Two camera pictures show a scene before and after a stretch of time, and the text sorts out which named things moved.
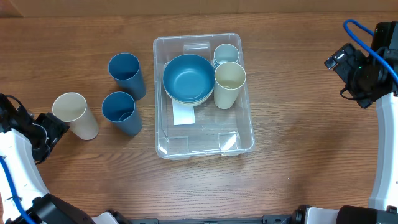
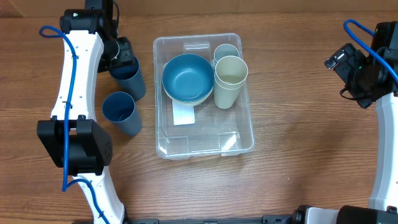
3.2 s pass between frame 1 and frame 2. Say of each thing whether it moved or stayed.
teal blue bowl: stayed
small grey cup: stayed
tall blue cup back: stayed
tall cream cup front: moved
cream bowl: stayed
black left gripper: moved
